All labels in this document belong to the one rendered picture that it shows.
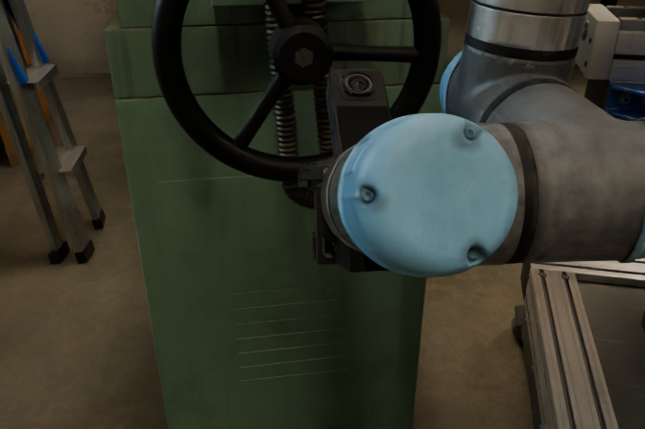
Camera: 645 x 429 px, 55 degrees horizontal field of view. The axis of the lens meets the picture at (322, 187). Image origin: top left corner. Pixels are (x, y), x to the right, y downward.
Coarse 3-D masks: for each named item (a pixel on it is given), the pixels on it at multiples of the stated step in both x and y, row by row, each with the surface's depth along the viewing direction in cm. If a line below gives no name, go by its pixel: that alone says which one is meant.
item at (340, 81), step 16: (336, 80) 49; (352, 80) 49; (368, 80) 49; (336, 96) 48; (352, 96) 48; (368, 96) 48; (384, 96) 49; (336, 112) 47; (352, 112) 47; (368, 112) 48; (384, 112) 48; (336, 128) 47; (352, 128) 47; (368, 128) 47; (336, 144) 46; (352, 144) 46
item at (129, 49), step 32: (128, 32) 75; (192, 32) 76; (224, 32) 77; (256, 32) 78; (352, 32) 79; (384, 32) 80; (448, 32) 81; (128, 64) 77; (192, 64) 78; (224, 64) 79; (256, 64) 79; (352, 64) 81; (384, 64) 82; (128, 96) 79
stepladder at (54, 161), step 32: (0, 0) 155; (0, 32) 143; (32, 32) 161; (0, 64) 150; (0, 96) 150; (32, 96) 154; (32, 128) 153; (64, 128) 171; (32, 160) 160; (64, 160) 168; (32, 192) 162; (64, 192) 164; (64, 224) 166; (96, 224) 186; (64, 256) 173
